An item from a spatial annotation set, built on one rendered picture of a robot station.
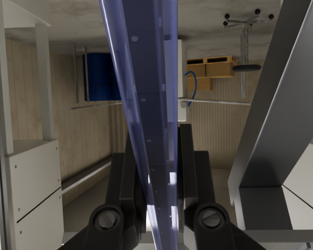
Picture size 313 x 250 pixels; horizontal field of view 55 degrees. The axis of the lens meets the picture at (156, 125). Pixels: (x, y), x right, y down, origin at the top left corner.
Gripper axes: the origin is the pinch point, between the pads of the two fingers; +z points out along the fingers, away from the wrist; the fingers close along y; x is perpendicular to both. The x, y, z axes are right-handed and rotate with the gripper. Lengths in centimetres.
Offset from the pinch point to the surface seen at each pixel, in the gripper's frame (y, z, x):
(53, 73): -203, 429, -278
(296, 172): 36, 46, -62
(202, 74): 75, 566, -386
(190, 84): 49, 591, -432
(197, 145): 68, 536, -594
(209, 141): 101, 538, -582
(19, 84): -218, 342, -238
